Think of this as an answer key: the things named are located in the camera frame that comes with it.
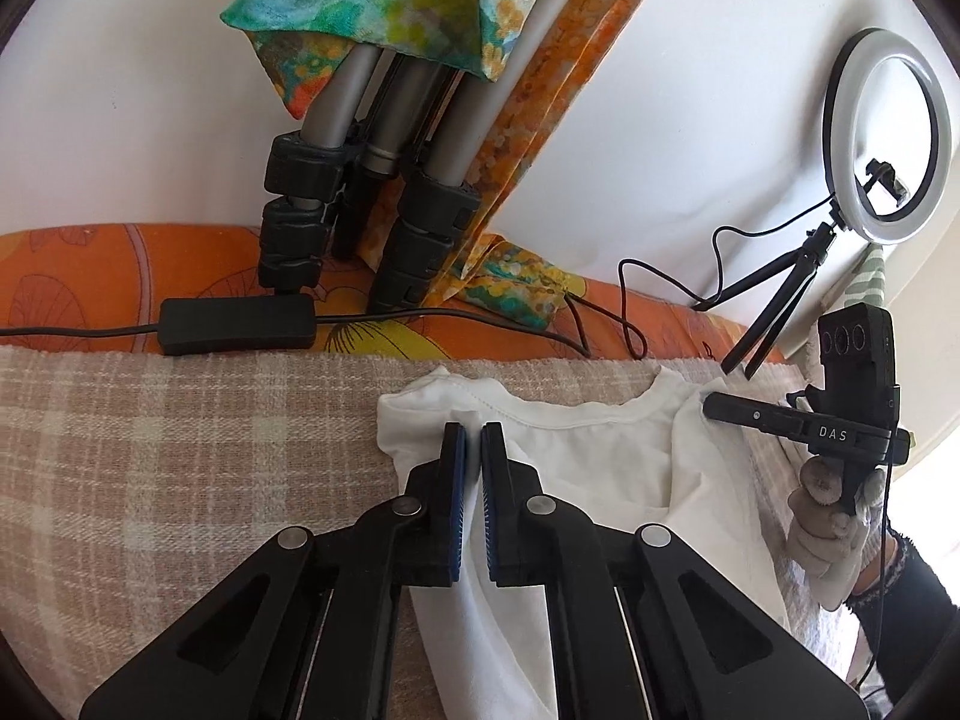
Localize colourful floral scarf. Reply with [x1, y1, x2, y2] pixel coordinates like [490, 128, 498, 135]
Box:
[219, 0, 680, 331]

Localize white t-shirt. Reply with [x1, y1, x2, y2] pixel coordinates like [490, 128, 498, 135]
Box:
[375, 364, 792, 720]

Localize black phone holder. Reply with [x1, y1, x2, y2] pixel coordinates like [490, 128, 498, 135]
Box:
[862, 160, 908, 203]

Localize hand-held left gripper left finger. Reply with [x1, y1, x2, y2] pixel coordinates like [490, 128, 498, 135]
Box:
[79, 422, 470, 720]

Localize black ring light cable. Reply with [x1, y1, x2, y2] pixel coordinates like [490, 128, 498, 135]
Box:
[0, 195, 841, 361]

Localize black inline cable controller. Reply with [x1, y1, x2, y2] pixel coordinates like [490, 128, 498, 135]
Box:
[160, 294, 317, 355]

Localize silver tripod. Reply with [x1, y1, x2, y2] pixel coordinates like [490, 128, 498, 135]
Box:
[259, 41, 526, 316]

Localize green patterned cushion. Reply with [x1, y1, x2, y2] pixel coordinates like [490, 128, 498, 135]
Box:
[847, 244, 890, 312]

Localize person's right forearm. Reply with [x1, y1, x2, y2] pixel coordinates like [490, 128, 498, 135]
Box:
[847, 525, 960, 698]

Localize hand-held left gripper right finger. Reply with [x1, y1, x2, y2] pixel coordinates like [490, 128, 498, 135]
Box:
[480, 422, 852, 720]

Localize person's right hand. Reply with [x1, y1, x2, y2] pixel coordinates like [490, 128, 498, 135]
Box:
[784, 457, 886, 608]

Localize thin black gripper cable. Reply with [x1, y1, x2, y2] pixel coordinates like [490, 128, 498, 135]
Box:
[847, 465, 897, 698]

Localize white ring light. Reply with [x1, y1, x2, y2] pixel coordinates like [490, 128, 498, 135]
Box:
[821, 28, 953, 245]

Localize orange patterned sheet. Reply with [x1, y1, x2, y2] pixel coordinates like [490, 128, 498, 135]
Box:
[0, 221, 788, 365]

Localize pink plaid blanket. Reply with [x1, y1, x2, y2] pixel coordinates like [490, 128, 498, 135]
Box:
[0, 345, 863, 720]

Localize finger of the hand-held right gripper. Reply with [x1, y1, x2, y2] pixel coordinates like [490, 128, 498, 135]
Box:
[703, 392, 815, 440]

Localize small black tripod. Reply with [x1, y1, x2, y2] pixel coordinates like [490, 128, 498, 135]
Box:
[721, 221, 839, 380]

